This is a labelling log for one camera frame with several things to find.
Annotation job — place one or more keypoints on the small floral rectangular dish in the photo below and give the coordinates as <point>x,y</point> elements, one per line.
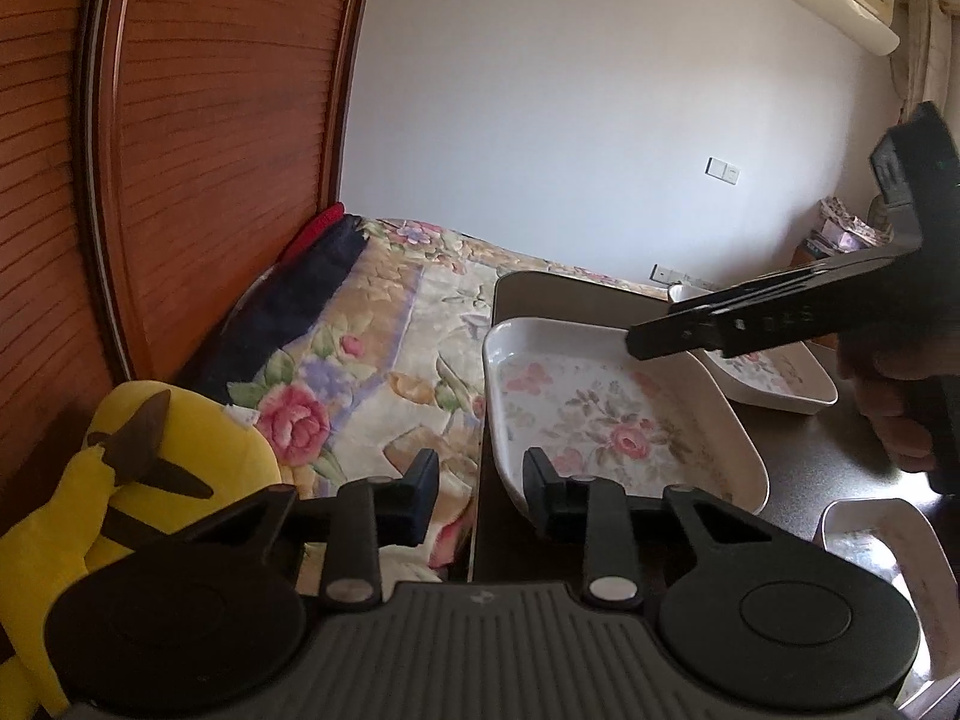
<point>772,384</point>

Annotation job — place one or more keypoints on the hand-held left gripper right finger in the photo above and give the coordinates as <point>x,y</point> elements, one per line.
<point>534,489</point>

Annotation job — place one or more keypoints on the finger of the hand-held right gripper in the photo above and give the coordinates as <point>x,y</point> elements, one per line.
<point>675,337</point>
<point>787,276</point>

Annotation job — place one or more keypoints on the floral blanket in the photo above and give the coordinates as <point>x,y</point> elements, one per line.
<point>360,330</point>

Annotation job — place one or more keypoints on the large floral rectangular plate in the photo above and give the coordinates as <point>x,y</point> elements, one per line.
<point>600,405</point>

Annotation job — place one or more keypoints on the white wall switch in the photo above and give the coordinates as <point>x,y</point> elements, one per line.
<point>723,169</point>

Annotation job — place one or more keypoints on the floral fabric box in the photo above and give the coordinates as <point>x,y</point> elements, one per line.
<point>844,229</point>

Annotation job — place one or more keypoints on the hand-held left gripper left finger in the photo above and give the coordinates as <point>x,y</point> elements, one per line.
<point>427,501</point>

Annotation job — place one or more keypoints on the brown wooden wardrobe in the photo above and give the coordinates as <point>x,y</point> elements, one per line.
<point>187,127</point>

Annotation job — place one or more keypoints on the beige curtain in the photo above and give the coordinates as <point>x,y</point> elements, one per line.
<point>926,52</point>

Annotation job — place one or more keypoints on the dark blue cloth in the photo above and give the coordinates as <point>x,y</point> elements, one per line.
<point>300,300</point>

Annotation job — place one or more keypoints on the white wall socket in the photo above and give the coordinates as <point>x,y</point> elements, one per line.
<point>675,274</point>

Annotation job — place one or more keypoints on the yellow plush toy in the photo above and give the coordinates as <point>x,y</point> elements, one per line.
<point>187,427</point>

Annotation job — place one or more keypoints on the white rectangular dish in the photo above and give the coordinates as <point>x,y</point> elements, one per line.
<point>889,540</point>

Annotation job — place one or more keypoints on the red cloth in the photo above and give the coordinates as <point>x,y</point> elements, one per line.
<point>319,226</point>

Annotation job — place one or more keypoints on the person's right hand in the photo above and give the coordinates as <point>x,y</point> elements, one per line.
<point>885,405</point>

